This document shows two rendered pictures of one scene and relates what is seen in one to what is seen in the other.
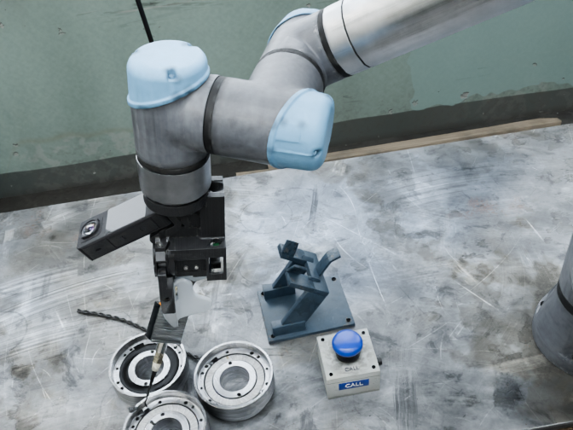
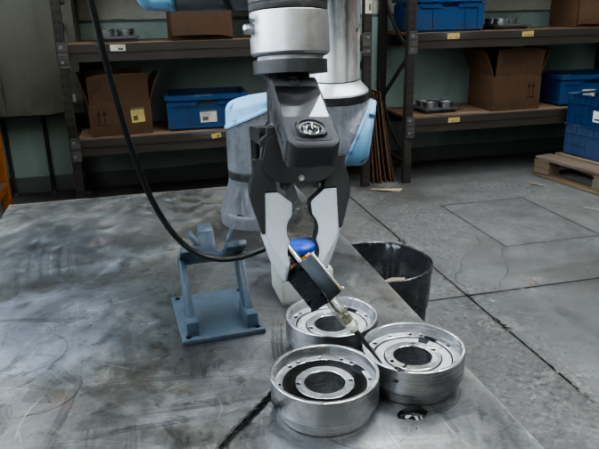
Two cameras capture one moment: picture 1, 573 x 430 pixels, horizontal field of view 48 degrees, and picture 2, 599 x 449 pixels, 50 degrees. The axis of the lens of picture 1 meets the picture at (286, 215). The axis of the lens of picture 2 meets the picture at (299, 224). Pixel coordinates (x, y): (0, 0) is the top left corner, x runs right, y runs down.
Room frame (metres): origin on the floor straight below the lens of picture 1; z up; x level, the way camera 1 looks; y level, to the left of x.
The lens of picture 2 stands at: (0.64, 0.73, 1.17)
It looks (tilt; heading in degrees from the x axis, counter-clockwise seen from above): 19 degrees down; 261
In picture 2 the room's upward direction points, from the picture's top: 1 degrees counter-clockwise
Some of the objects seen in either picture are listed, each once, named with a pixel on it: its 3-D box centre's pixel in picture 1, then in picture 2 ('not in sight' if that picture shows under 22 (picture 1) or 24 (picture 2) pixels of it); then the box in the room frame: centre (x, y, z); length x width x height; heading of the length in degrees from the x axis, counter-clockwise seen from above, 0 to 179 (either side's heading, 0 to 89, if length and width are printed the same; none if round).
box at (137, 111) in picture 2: not in sight; (119, 101); (1.09, -3.46, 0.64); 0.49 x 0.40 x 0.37; 10
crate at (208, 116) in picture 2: not in sight; (205, 108); (0.55, -3.53, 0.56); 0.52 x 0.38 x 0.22; 2
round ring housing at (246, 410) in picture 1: (235, 381); (332, 330); (0.50, 0.09, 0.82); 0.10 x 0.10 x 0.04
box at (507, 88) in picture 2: not in sight; (503, 77); (-1.61, -3.69, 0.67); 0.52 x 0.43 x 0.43; 5
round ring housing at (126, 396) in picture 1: (150, 371); (324, 389); (0.53, 0.21, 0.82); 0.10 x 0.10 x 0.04
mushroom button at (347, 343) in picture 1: (347, 351); (300, 258); (0.51, -0.06, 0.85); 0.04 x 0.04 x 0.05
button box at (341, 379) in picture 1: (351, 362); (300, 274); (0.51, -0.07, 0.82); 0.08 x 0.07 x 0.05; 95
